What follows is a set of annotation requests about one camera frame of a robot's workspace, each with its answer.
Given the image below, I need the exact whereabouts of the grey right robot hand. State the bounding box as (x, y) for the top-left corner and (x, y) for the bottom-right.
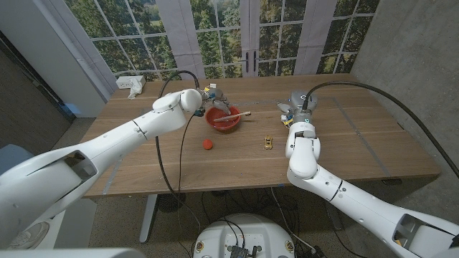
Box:
(276, 90), (318, 126)

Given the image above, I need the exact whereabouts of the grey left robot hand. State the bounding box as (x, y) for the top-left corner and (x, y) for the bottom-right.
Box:
(199, 84), (232, 116)

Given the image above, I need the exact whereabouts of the wooden toothbrush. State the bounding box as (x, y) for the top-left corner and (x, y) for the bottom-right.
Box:
(213, 111), (252, 123)

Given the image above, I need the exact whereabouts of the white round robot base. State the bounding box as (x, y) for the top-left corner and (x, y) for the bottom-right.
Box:
(192, 213), (297, 258)

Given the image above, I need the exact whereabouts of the red bowl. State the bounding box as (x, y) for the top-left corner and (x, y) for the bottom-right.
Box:
(204, 105), (242, 132)

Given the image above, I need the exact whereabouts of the printed window backdrop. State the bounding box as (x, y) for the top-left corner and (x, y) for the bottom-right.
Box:
(64, 0), (381, 82)

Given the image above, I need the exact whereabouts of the crumpled white tissue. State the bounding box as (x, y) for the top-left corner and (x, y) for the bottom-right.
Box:
(127, 78), (144, 100)

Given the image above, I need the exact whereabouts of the white power strip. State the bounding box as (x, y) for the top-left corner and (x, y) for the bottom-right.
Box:
(115, 75), (147, 90)

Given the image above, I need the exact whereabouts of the black round floor fan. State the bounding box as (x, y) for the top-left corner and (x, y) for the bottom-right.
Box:
(157, 193), (186, 214)

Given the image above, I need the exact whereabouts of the white table leg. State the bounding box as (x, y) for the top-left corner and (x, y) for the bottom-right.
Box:
(138, 194), (158, 244)

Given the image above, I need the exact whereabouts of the blue chair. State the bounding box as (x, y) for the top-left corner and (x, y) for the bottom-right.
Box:
(0, 143), (35, 176)

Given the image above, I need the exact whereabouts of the white sneaker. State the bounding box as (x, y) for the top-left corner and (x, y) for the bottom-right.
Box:
(6, 221), (50, 251)

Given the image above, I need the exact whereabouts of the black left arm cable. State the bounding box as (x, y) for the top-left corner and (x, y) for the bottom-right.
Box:
(154, 70), (202, 234)

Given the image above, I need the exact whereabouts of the white floor cable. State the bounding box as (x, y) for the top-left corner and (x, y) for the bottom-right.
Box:
(270, 188), (313, 252)

